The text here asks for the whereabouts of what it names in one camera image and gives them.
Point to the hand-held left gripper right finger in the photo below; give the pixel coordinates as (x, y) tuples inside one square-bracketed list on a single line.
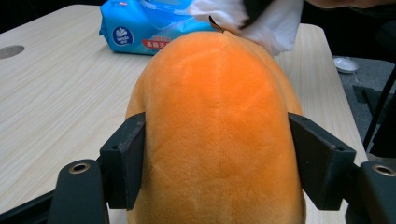
[(320, 161)]

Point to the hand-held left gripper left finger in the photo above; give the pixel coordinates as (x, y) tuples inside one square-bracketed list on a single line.
[(124, 161)]

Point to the white round dish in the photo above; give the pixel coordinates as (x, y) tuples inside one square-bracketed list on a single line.
[(345, 64)]

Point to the black stand leg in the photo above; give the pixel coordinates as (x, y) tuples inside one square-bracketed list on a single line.
[(378, 109)]

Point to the orange plush toy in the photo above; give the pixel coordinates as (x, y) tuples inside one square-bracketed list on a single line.
[(218, 140)]

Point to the blue wet wipes pack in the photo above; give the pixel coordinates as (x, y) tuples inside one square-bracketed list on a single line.
[(140, 28)]

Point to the white wet wipe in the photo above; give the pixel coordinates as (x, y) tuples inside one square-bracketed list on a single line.
[(280, 28)]

